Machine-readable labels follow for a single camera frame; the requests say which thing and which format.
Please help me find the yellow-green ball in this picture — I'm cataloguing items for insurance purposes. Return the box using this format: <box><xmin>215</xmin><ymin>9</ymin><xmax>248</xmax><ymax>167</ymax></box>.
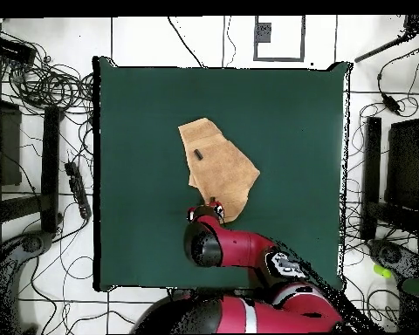
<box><xmin>372</xmin><ymin>263</ymin><xmax>393</xmax><ymax>279</ymax></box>

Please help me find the dark green table cloth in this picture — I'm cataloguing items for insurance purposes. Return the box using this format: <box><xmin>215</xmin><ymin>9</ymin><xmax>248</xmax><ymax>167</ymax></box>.
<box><xmin>92</xmin><ymin>55</ymin><xmax>353</xmax><ymax>292</ymax></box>

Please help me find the black tripod pole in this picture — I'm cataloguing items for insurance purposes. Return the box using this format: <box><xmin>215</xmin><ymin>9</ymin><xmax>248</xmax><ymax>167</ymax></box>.
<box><xmin>354</xmin><ymin>14</ymin><xmax>419</xmax><ymax>65</ymax></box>

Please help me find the black stand base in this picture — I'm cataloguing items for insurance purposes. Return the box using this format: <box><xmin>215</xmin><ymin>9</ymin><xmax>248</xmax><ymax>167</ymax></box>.
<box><xmin>0</xmin><ymin>105</ymin><xmax>62</xmax><ymax>234</ymax></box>
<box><xmin>360</xmin><ymin>115</ymin><xmax>419</xmax><ymax>242</ymax></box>

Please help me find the black electronics box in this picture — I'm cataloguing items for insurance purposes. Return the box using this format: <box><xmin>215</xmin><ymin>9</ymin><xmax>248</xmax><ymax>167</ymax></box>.
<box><xmin>0</xmin><ymin>35</ymin><xmax>37</xmax><ymax>66</ymax></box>

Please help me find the black floor cable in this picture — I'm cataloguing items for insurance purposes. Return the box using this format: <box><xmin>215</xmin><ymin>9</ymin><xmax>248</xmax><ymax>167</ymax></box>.
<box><xmin>166</xmin><ymin>16</ymin><xmax>206</xmax><ymax>68</ymax></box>

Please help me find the small grey square patch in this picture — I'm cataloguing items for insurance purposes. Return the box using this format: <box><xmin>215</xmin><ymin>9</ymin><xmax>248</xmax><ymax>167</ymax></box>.
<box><xmin>253</xmin><ymin>22</ymin><xmax>272</xmax><ymax>44</ymax></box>

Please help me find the black power adapter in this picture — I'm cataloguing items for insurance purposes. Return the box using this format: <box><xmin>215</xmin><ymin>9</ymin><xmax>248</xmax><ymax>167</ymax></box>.
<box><xmin>381</xmin><ymin>93</ymin><xmax>402</xmax><ymax>116</ymax></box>

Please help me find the grey chair base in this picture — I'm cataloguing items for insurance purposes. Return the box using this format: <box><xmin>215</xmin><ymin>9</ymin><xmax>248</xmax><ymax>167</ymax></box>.
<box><xmin>0</xmin><ymin>229</ymin><xmax>55</xmax><ymax>334</ymax></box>
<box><xmin>366</xmin><ymin>237</ymin><xmax>419</xmax><ymax>282</ymax></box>

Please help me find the black power strip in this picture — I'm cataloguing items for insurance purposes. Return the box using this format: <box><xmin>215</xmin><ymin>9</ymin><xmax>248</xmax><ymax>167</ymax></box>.
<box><xmin>64</xmin><ymin>161</ymin><xmax>93</xmax><ymax>221</ymax></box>

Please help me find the dark flat panel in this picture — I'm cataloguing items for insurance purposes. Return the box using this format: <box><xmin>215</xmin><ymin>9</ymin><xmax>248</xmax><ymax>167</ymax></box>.
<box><xmin>0</xmin><ymin>99</ymin><xmax>23</xmax><ymax>187</ymax></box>
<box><xmin>384</xmin><ymin>117</ymin><xmax>419</xmax><ymax>211</ymax></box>

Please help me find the black cable tangle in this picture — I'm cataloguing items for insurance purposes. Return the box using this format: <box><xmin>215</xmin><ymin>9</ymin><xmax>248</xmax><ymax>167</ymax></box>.
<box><xmin>0</xmin><ymin>25</ymin><xmax>95</xmax><ymax>118</ymax></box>

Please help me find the grey square floor frame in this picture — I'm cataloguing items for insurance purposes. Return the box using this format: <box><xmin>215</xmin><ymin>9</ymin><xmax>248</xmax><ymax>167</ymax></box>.
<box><xmin>253</xmin><ymin>15</ymin><xmax>306</xmax><ymax>63</ymax></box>

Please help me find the tan terry towel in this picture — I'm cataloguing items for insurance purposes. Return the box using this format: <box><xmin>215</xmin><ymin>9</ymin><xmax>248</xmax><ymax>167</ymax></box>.
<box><xmin>177</xmin><ymin>117</ymin><xmax>261</xmax><ymax>224</ymax></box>

